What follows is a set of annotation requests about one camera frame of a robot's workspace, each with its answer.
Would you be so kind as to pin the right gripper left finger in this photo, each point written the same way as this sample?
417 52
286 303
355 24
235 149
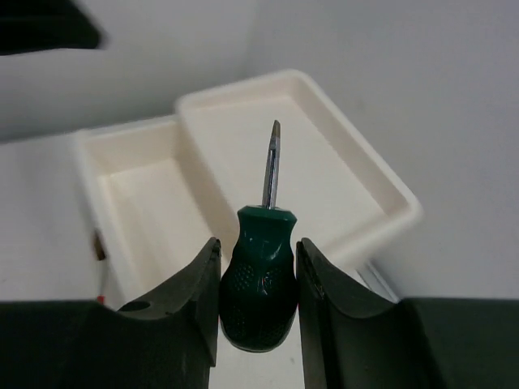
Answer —
166 338

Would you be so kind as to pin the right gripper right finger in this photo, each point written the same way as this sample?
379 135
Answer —
354 338

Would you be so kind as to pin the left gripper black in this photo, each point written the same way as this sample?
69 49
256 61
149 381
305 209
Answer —
34 26

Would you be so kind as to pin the stubby green screwdriver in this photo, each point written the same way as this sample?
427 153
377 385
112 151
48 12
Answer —
258 293

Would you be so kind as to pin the white drawer container box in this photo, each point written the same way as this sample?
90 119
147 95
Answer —
346 198

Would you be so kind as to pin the aluminium frame rail right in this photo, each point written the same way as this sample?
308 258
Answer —
376 283

